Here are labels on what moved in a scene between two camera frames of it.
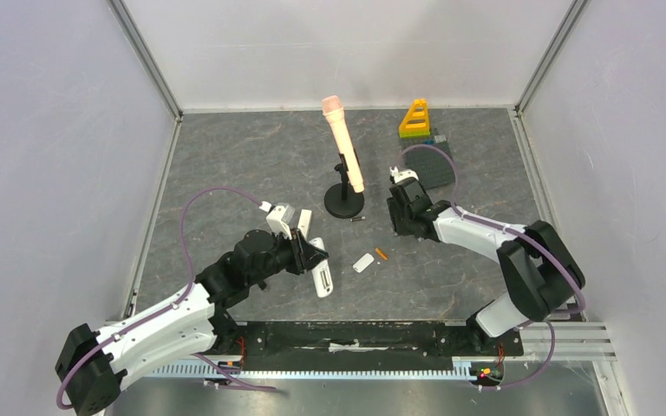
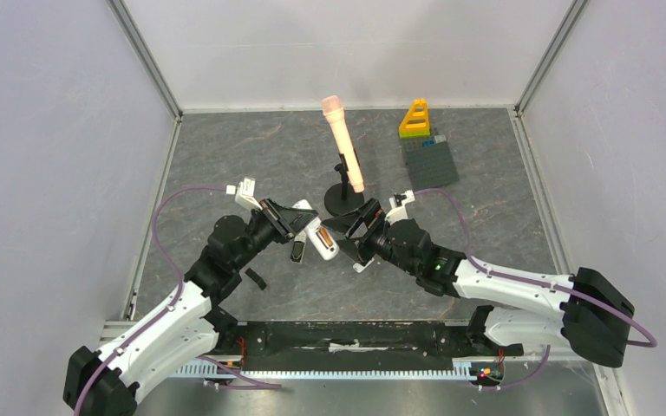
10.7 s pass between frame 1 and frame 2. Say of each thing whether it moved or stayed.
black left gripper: moved
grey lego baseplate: stayed
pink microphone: stayed
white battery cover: stayed
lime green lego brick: stayed
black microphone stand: stayed
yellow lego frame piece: stayed
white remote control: moved
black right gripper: moved
